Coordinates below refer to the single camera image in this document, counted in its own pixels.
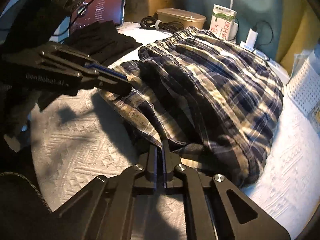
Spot coiled black cable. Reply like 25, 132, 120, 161
140, 16, 185, 32

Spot grey curtain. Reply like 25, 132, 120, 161
182, 0, 300, 48

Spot white plastic basket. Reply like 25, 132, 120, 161
286, 56, 320, 117

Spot black folded cloth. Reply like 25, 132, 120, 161
66, 20, 143, 64

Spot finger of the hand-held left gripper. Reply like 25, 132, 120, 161
37, 44, 128, 81
80, 72, 133, 98

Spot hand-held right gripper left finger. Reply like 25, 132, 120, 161
50, 146, 159, 240

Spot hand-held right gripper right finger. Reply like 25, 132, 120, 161
161, 140, 292, 240

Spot tablet with red screen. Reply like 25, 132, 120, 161
69, 0, 125, 34

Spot white and green milk carton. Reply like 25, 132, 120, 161
209, 4, 237, 40

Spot yellow curtain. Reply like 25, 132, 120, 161
275, 5, 316, 66

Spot brown cardboard box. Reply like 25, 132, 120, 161
125, 0, 185, 24

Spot plaid pants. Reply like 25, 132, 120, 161
97, 26, 285, 188

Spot tan lidded food container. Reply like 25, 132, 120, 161
156, 8, 207, 30

